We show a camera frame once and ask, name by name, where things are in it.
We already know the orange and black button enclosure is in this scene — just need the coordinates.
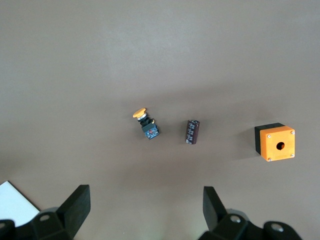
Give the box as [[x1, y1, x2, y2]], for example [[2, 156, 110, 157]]
[[254, 122, 296, 163]]

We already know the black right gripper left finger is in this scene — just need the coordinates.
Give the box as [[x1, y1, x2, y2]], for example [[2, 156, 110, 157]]
[[0, 184, 91, 240]]

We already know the small black module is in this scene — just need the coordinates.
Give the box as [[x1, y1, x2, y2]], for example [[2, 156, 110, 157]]
[[184, 119, 201, 146]]

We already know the orange mushroom push button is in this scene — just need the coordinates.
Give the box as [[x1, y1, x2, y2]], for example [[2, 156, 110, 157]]
[[131, 107, 161, 141]]

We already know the white drawer cabinet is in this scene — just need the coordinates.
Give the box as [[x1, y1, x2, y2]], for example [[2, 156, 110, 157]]
[[0, 181, 41, 227]]

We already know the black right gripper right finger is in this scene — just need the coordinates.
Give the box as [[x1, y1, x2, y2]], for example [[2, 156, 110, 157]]
[[198, 186, 305, 240]]

